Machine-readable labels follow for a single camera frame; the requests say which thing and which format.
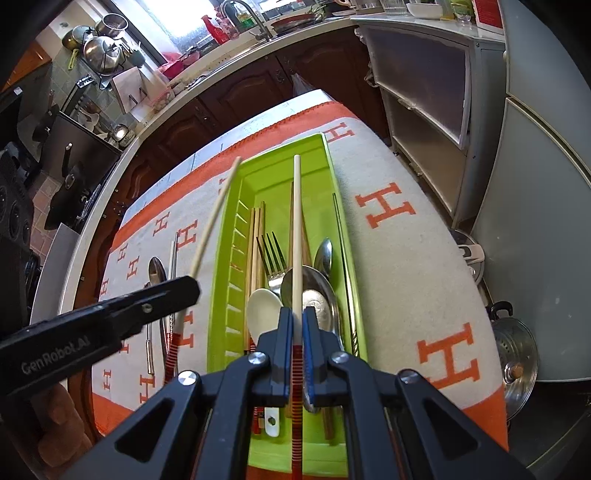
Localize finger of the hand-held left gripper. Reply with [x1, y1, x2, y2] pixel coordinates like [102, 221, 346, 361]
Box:
[137, 274, 202, 330]

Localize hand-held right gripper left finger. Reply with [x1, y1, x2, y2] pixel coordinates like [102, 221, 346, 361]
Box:
[60, 307, 295, 480]

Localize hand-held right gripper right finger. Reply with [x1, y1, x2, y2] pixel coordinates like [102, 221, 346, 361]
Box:
[302, 306, 536, 480]

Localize white chopstick red striped end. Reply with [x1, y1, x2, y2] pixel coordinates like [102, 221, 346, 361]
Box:
[164, 156, 243, 386]
[288, 154, 306, 480]

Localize green plastic tray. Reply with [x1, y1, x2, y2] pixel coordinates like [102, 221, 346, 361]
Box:
[206, 132, 369, 478]

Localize person's left hand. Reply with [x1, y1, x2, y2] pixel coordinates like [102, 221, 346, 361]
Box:
[36, 383, 95, 468]

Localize white ceramic spoon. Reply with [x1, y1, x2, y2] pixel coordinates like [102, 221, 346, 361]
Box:
[246, 288, 283, 438]

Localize large silver spoon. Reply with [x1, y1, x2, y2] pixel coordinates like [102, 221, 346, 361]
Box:
[280, 267, 326, 324]

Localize metal fork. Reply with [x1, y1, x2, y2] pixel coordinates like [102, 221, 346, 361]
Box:
[255, 231, 288, 298]

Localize bamboo chopstick red end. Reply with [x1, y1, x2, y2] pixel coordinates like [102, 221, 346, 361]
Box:
[252, 207, 262, 296]
[244, 208, 256, 356]

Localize light wooden chopstick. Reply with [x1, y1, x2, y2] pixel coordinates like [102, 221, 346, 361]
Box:
[257, 200, 267, 278]

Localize orange and white printed cloth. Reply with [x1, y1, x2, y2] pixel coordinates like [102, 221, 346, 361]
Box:
[90, 100, 511, 455]

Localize black pan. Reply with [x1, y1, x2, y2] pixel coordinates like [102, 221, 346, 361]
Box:
[45, 142, 95, 232]

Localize stainless steel panel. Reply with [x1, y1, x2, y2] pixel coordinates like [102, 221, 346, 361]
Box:
[44, 111, 123, 185]

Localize steel pot lid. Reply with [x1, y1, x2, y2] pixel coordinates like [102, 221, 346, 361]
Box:
[488, 301, 540, 422]

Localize wooden cutting board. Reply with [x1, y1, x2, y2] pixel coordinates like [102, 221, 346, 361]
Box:
[112, 66, 171, 114]

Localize dark wooden base cabinets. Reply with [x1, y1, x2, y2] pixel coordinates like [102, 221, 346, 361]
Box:
[78, 25, 391, 296]

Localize pink bowl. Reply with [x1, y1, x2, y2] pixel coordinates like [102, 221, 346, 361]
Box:
[158, 50, 201, 79]

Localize steel pot with lid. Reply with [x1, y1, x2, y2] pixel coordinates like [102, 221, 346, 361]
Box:
[83, 36, 124, 77]

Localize red bottle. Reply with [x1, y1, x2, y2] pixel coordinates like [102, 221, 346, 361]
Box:
[201, 14, 241, 45]

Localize brass coloured pot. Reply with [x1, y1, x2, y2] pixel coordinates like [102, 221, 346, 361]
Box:
[62, 25, 94, 52]

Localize steel colander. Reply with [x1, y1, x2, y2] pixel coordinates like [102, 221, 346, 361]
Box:
[95, 13, 128, 40]

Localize chrome faucet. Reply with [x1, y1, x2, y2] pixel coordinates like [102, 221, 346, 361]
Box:
[221, 0, 274, 41]

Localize grey refrigerator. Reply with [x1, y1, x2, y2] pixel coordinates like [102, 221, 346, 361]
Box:
[468, 0, 591, 384]

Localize grey shelf cabinet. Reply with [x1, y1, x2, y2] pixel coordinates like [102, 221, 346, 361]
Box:
[353, 17, 509, 232]

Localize red pan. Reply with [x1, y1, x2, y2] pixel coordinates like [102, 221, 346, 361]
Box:
[271, 11, 326, 27]

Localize white bowl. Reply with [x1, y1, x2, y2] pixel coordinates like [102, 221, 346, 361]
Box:
[405, 2, 443, 20]

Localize red box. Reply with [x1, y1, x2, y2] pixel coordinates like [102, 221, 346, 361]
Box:
[471, 0, 505, 28]

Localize orange wall cabinet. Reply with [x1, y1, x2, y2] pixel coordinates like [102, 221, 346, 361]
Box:
[7, 39, 52, 88]

